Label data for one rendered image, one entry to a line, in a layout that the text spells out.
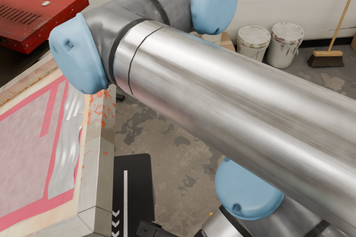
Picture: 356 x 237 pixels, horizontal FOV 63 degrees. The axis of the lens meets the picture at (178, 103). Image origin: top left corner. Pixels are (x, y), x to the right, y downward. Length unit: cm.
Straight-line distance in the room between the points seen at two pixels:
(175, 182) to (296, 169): 205
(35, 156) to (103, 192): 29
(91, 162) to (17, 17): 146
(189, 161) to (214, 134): 211
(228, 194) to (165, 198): 185
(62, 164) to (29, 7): 144
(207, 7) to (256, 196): 21
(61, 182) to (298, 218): 43
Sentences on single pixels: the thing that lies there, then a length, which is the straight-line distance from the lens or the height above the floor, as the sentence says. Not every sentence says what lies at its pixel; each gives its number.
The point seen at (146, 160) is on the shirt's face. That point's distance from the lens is 121.
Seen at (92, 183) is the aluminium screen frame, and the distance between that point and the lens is 49.
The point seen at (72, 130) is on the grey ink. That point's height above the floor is 148.
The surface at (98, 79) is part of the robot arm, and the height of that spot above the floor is 179.
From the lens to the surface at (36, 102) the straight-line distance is 91.
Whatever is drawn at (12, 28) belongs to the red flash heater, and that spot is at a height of 110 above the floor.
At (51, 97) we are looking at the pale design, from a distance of 85.
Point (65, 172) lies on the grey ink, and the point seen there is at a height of 148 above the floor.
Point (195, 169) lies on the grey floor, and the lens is 227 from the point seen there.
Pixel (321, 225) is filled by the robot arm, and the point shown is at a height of 168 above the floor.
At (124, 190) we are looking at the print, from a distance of 116.
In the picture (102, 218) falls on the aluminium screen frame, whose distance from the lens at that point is 48.
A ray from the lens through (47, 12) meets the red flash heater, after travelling 188.
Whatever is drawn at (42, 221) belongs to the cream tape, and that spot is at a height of 144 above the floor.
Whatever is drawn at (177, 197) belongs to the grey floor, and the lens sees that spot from 217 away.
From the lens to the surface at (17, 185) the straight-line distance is 75.
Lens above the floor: 198
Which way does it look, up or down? 48 degrees down
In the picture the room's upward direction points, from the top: straight up
